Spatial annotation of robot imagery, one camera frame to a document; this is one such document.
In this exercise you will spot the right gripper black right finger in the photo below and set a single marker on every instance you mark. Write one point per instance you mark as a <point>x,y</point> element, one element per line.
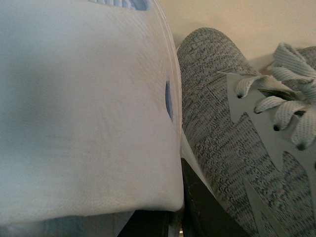
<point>203,214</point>

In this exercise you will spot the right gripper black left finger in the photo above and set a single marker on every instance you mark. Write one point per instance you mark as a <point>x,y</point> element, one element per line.
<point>144,223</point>

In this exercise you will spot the grey sneaker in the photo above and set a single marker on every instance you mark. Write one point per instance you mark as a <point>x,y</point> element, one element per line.
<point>253,135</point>

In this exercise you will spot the light blue slipper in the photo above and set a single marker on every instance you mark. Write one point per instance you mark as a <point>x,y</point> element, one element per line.
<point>90,116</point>

